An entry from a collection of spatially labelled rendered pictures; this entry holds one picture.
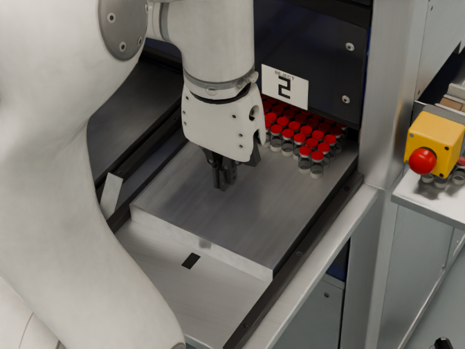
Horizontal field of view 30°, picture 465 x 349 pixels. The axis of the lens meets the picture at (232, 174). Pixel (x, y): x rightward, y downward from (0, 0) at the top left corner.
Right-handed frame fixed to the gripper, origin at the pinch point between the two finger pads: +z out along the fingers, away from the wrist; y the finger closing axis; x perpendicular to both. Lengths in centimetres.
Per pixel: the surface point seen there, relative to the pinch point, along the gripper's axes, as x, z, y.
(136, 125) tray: -20.2, 22.1, 32.7
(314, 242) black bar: -11.3, 20.5, -8.0
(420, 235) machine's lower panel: -52, 57, -12
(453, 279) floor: -88, 110, -13
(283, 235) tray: -11.2, 22.1, -2.6
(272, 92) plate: -28.0, 10.2, 9.2
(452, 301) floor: -81, 110, -15
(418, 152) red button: -25.5, 8.9, -17.3
